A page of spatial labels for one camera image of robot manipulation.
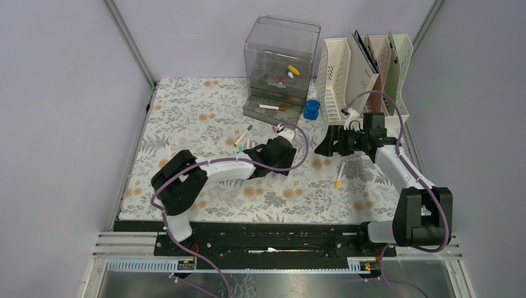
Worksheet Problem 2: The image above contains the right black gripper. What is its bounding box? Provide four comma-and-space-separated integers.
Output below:
314, 125, 368, 157

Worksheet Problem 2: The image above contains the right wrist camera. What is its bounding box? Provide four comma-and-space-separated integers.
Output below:
341, 107, 360, 130

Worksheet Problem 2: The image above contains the yellow small bottle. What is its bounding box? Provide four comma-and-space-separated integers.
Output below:
288, 65, 300, 76

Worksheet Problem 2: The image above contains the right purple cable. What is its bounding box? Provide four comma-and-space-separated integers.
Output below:
341, 90, 450, 298

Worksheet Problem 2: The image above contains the green cap white marker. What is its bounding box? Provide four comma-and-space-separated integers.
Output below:
234, 125, 252, 147

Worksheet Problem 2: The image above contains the blue cap small bottle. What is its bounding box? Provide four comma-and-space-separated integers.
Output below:
285, 70, 294, 79

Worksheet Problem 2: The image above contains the blue stapler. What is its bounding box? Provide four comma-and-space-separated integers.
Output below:
303, 99, 321, 120

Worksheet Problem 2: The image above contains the beige notebook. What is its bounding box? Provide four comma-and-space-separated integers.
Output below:
345, 31, 378, 114

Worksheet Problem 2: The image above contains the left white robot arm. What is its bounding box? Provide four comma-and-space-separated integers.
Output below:
151, 130, 297, 255

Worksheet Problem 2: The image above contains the white mesh file rack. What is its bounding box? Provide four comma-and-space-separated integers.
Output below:
315, 32, 413, 129

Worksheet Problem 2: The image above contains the yellow cap white marker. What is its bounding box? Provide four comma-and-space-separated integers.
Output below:
334, 161, 346, 189

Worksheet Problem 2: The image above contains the floral table mat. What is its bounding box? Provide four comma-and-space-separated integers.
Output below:
118, 78, 399, 224

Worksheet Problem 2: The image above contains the clear acrylic drawer organizer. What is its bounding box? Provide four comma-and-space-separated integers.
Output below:
243, 14, 321, 124

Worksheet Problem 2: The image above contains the pink clipboard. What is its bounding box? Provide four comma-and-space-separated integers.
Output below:
364, 35, 391, 112

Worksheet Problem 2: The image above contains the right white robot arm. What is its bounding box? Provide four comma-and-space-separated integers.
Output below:
314, 112, 453, 256

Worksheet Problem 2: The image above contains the brown cap white marker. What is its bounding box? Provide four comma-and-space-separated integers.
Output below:
259, 104, 287, 111

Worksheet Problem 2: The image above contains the green clipboard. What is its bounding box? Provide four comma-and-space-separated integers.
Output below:
383, 32, 413, 116

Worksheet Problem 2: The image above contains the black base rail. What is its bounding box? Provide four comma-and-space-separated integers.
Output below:
115, 220, 412, 271

